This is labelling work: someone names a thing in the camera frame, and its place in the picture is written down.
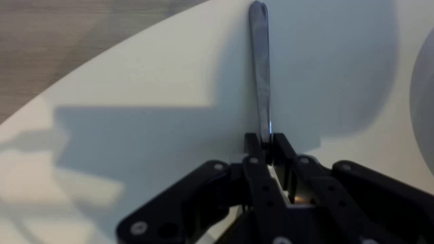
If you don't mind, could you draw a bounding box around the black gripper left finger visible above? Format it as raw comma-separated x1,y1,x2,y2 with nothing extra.
226,133,295,244

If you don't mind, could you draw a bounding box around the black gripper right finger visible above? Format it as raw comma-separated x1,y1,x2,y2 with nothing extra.
270,133,390,244

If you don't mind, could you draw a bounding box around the silver spoon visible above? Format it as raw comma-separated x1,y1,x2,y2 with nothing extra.
249,2,272,144

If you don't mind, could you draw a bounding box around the white ceramic bowl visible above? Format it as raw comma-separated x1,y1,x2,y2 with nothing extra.
410,29,434,174

